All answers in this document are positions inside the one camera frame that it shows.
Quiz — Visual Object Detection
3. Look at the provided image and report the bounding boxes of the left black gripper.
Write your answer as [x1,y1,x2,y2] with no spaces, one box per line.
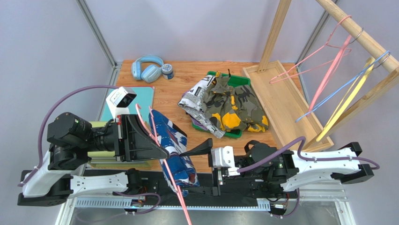
[82,114,171,161]

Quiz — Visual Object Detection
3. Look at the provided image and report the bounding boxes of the purple trousers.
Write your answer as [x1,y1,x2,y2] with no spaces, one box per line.
[182,91,210,130]

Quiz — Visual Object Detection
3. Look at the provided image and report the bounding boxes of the blue white patterned garment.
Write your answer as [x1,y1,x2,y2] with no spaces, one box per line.
[148,109,200,197]

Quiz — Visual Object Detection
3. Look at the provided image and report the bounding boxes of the newspaper print garment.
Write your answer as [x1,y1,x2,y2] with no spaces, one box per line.
[177,75,225,138]

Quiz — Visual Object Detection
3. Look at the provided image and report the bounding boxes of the yellow camouflage garment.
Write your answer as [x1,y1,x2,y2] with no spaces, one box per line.
[201,71,269,133]

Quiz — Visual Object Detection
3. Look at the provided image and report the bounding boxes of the thin pink wire hanger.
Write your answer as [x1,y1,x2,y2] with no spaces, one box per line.
[269,15,353,85]
[134,103,192,225]

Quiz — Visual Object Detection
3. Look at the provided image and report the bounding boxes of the yellow clothes hanger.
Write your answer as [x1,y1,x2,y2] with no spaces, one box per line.
[316,57,375,142]

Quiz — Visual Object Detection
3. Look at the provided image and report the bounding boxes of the blue wire hanger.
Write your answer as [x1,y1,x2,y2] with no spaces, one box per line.
[295,51,391,123]

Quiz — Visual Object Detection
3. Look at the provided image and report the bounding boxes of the thick pink hanger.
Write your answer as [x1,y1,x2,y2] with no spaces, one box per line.
[308,28,364,113]

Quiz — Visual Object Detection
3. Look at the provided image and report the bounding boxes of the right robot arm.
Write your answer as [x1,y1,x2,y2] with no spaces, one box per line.
[183,136,379,198]

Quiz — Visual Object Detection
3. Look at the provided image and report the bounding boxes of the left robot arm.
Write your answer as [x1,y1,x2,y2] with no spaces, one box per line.
[17,112,169,207]

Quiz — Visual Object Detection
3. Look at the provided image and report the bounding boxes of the olive green box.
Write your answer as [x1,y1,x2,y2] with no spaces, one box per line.
[87,121,150,167]

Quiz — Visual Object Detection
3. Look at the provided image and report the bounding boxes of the light blue headphones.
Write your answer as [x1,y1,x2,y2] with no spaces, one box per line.
[131,55,164,83]

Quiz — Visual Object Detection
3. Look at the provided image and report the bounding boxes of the green plastic tray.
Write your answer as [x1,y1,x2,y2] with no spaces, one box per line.
[190,75,251,139]

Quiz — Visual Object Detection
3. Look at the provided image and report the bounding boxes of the small blue white jar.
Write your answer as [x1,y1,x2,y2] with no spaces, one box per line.
[161,64,174,80]

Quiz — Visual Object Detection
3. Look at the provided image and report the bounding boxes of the wooden clothes rack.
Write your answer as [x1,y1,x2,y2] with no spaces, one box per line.
[241,0,399,152]

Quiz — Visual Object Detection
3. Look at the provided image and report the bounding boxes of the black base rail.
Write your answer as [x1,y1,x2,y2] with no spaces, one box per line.
[81,168,300,208]

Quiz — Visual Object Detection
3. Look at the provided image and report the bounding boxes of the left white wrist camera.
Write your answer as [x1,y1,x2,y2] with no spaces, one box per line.
[105,87,137,119]

